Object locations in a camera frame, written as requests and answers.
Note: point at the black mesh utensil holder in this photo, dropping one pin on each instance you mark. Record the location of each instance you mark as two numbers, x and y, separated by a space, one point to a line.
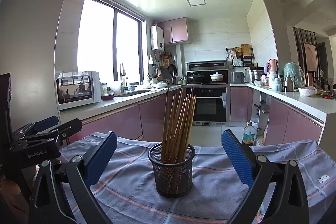
172 180

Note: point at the black wok with lid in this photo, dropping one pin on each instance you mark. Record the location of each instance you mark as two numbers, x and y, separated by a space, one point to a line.
195 77

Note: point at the black built-in oven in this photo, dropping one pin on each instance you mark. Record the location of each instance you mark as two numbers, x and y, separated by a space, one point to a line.
212 107

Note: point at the range hood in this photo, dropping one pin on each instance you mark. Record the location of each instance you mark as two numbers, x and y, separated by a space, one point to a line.
207 65

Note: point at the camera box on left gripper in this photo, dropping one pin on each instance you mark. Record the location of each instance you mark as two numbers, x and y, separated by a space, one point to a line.
5 99

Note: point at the mint green fan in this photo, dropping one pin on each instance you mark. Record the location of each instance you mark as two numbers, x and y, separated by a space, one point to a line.
296 73

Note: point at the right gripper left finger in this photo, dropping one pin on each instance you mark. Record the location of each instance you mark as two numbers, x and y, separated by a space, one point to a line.
49 203

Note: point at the pink kettle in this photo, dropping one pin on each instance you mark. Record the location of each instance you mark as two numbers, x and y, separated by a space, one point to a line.
273 65

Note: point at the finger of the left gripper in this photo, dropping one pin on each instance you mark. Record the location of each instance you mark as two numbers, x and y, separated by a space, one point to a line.
36 127
65 131

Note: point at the black wall spice rack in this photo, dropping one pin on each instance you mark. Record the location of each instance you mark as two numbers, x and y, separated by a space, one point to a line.
241 56

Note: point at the plastic oil bottle on floor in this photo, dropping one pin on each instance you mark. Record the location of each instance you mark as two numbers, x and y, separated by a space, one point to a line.
249 134

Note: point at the purple plaid tablecloth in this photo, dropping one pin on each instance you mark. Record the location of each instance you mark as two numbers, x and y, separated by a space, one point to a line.
126 190

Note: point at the wooden chopstick short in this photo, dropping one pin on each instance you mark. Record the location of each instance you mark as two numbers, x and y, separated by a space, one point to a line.
168 135

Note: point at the grey refrigerator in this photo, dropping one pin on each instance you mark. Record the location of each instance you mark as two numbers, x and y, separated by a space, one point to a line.
28 40

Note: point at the white ceramic pot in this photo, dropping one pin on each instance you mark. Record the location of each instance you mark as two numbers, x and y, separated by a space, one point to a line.
217 77

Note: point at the pink upper cabinet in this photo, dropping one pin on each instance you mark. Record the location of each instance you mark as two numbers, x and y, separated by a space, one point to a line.
175 31

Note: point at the white water heater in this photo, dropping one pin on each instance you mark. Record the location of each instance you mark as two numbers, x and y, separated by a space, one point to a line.
157 42

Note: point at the white microwave oven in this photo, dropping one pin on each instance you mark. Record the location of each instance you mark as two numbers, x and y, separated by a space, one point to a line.
76 89

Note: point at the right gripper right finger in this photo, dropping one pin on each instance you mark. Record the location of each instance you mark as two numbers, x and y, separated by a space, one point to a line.
289 200

